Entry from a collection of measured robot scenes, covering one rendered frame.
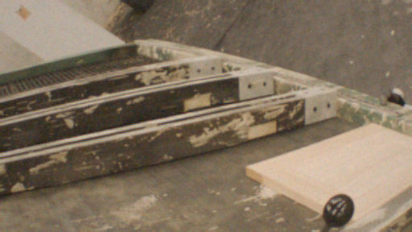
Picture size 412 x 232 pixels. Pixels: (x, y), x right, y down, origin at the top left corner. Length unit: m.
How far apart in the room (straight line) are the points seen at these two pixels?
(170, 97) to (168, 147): 0.33
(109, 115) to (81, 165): 0.33
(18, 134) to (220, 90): 0.61
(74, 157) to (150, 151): 0.17
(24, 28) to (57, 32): 0.41
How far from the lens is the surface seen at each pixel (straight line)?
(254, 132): 1.09
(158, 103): 1.28
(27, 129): 1.18
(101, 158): 0.93
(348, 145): 1.01
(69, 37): 4.60
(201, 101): 1.34
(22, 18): 4.50
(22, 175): 0.90
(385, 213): 0.68
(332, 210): 0.46
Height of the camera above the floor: 1.80
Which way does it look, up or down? 34 degrees down
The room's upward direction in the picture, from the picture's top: 57 degrees counter-clockwise
